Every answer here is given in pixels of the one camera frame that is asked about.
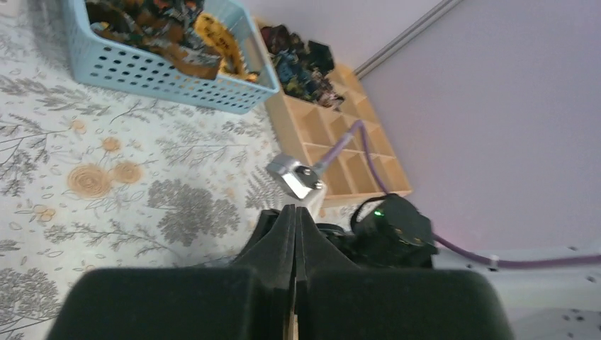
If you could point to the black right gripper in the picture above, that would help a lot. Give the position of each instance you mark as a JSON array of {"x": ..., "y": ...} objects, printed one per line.
[{"x": 386, "y": 232}]

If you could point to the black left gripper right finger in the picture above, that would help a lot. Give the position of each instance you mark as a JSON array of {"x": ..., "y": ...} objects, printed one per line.
[{"x": 336, "y": 299}]

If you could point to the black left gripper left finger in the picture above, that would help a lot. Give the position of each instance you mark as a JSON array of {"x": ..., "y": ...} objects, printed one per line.
[{"x": 251, "y": 298}]

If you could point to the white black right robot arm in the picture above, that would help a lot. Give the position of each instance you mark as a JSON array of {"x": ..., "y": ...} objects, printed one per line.
[{"x": 549, "y": 293}]

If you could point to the wooden compartment tray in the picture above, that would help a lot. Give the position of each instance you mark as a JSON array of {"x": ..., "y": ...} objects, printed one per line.
[{"x": 349, "y": 144}]

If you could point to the rolled multicolour tie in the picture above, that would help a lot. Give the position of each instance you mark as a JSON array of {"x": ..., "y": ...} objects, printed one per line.
[{"x": 319, "y": 90}]

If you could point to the rolled black tie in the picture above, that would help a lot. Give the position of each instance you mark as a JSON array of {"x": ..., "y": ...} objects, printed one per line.
[{"x": 317, "y": 56}]

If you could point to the rolled navy blue tie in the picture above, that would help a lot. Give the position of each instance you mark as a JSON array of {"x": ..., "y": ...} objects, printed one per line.
[{"x": 293, "y": 76}]

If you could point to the floral tablecloth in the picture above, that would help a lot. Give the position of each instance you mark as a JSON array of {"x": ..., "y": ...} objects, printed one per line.
[{"x": 94, "y": 178}]

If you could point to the rolled dark red tie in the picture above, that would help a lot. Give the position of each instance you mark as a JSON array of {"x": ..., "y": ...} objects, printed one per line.
[{"x": 276, "y": 37}]

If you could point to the yellow patterned tie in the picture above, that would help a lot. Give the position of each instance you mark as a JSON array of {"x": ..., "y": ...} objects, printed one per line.
[{"x": 215, "y": 34}]

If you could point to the orange floral tie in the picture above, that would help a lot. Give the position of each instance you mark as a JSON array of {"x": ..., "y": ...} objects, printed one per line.
[{"x": 164, "y": 28}]

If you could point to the light blue plastic basket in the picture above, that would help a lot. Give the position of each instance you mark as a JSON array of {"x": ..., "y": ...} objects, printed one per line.
[{"x": 100, "y": 62}]

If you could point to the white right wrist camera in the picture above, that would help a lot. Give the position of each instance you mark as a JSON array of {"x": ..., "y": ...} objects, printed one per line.
[{"x": 301, "y": 184}]

